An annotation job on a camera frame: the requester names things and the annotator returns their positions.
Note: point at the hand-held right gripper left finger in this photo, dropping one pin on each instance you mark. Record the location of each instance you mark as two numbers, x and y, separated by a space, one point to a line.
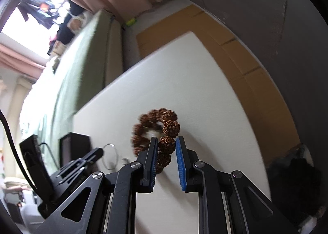
153 170

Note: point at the small green object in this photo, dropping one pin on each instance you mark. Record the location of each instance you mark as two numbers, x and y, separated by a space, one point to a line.
130 21

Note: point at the narrow pink curtain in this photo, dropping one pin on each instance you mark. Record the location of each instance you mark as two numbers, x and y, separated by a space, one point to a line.
20 59

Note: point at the flat cardboard sheet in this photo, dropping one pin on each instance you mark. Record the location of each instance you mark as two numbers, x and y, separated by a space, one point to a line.
256 77

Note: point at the hanging dark clothes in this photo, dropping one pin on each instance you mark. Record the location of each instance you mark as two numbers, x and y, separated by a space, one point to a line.
38 11

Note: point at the black bag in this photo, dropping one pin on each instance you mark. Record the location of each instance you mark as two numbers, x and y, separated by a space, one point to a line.
66 29

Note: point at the dark cloth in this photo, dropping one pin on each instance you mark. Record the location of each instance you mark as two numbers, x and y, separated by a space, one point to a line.
294 188

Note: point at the bed with green blanket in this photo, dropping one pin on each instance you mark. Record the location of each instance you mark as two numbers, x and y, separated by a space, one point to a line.
84 65

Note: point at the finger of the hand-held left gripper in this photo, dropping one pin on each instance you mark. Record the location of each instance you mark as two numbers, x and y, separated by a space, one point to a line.
84 161

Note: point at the grey wardrobe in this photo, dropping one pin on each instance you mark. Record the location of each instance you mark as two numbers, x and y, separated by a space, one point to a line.
251 6

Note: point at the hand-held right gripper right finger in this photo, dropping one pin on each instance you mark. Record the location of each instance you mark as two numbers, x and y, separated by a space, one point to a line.
180 164

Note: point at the black jewelry box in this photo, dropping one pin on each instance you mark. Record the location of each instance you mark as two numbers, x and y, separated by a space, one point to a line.
75 147

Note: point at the round beige bag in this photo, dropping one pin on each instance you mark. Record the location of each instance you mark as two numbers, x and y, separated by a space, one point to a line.
76 24

